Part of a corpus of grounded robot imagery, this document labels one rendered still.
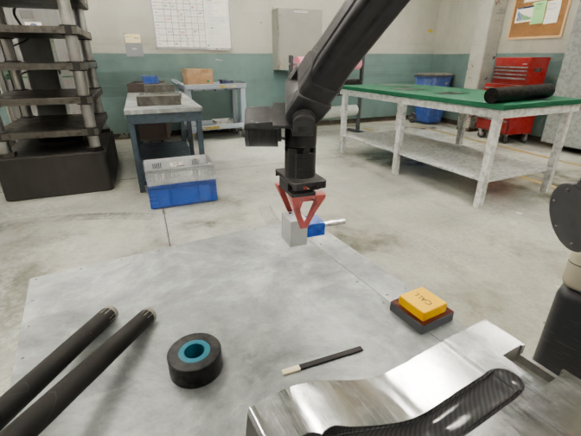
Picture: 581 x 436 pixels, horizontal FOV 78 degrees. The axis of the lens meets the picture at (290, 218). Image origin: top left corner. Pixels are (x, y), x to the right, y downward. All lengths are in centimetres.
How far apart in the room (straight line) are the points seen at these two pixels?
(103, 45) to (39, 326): 594
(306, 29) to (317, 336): 638
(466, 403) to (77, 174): 389
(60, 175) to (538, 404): 398
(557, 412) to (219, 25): 652
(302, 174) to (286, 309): 26
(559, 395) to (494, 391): 7
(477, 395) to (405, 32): 793
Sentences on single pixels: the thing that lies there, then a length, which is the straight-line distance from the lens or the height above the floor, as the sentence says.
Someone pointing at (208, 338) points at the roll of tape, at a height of 84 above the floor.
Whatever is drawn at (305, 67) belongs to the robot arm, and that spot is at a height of 123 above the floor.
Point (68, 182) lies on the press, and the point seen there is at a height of 13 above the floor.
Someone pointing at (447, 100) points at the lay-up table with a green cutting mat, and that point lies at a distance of 373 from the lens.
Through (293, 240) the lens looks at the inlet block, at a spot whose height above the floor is 92.
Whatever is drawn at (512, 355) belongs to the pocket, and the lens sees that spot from 60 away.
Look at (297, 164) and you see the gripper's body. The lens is 65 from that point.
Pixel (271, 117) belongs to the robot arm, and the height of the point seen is 115.
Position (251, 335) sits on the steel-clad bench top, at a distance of 66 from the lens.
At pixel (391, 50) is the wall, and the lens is 806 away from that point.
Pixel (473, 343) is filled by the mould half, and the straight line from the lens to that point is 57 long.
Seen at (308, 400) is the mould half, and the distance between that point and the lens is 40.
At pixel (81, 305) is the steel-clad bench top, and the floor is 80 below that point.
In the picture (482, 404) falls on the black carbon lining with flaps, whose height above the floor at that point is 88.
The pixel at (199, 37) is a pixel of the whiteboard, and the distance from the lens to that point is 662.
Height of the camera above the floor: 124
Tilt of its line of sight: 24 degrees down
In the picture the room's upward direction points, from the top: straight up
